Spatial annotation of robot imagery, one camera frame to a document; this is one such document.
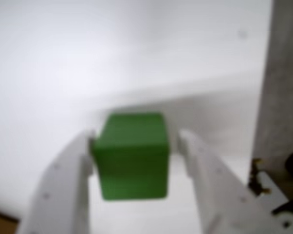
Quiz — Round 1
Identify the brown cardboard box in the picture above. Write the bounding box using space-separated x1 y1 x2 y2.
0 208 20 234

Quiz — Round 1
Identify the metal table clamp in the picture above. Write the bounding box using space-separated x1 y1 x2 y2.
248 157 293 234

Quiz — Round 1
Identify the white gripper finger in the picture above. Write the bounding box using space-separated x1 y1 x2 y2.
177 130 284 234
18 130 96 234

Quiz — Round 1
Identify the green cube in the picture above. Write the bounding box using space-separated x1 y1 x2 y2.
91 111 171 202

